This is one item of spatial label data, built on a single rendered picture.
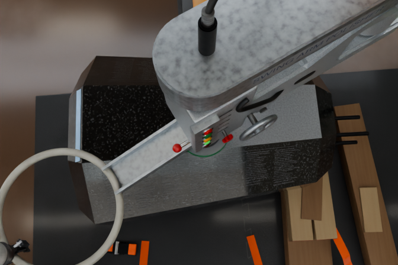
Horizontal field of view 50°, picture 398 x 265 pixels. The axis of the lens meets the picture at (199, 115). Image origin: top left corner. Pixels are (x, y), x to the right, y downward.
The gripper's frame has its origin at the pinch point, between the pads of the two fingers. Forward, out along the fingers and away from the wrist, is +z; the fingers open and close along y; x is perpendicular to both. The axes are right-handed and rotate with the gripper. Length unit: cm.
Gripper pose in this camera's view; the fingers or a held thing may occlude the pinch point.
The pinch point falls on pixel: (19, 253)
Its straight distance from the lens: 191.4
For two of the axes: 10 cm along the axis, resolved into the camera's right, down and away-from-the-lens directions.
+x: -7.1, -6.8, 1.6
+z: -0.6, 2.8, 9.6
